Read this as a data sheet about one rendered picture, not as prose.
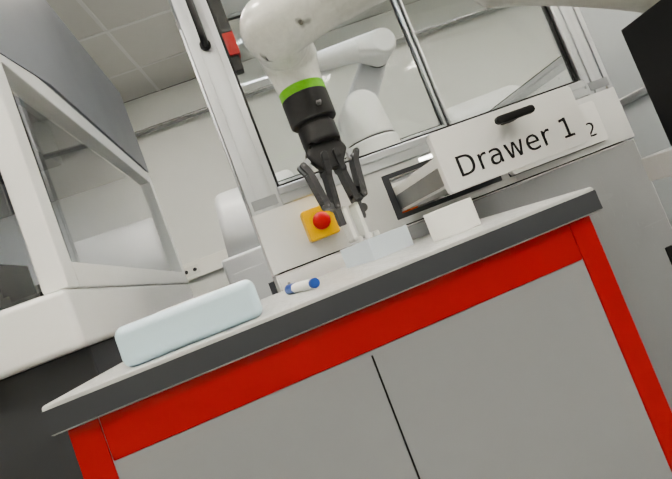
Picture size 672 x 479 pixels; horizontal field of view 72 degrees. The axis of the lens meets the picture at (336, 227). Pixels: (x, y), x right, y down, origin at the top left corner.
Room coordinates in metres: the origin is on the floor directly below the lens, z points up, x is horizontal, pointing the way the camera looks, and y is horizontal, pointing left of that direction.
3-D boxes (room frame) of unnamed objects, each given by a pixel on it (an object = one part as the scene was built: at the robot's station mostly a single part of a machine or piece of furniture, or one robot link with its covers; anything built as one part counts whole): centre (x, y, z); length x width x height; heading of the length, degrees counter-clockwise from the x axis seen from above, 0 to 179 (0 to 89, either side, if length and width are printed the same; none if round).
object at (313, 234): (1.07, 0.03, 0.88); 0.07 x 0.05 x 0.07; 100
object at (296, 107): (0.89, -0.03, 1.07); 0.12 x 0.09 x 0.06; 24
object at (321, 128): (0.89, -0.03, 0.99); 0.08 x 0.07 x 0.09; 114
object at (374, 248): (0.86, -0.05, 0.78); 0.12 x 0.08 x 0.04; 24
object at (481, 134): (0.82, -0.35, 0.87); 0.29 x 0.02 x 0.11; 100
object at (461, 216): (0.66, -0.16, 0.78); 0.07 x 0.07 x 0.04
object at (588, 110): (1.19, -0.60, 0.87); 0.29 x 0.02 x 0.11; 100
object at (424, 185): (1.03, -0.31, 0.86); 0.40 x 0.26 x 0.06; 10
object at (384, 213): (1.62, -0.25, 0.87); 1.02 x 0.95 x 0.14; 100
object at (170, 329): (0.53, 0.19, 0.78); 0.15 x 0.10 x 0.04; 103
